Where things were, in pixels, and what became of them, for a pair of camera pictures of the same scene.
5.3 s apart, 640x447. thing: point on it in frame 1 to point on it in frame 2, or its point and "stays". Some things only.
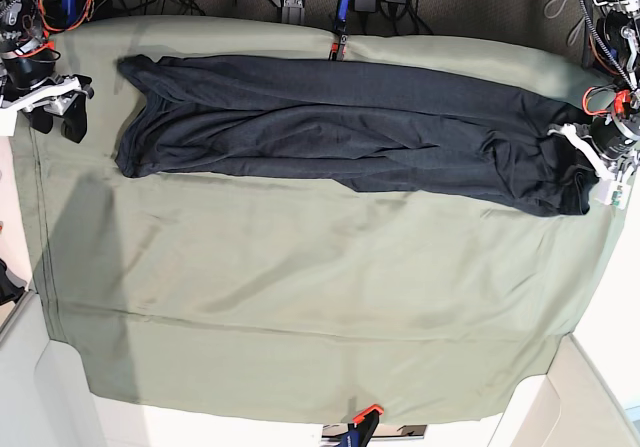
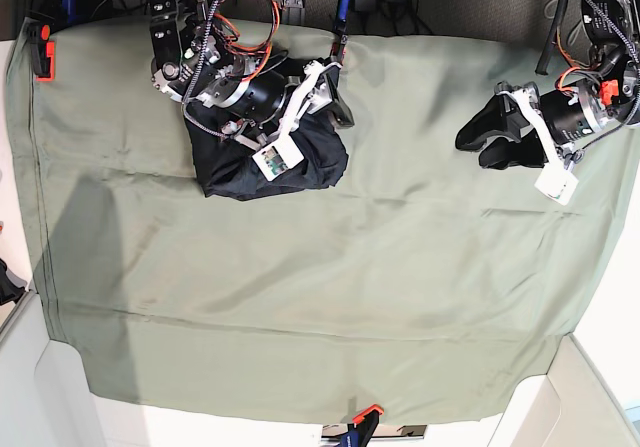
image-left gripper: x=29 y=84 to x=268 y=103
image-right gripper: x=608 y=144 to x=567 y=120
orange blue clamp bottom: x=362 y=427 stays
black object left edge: x=9 y=291 stays
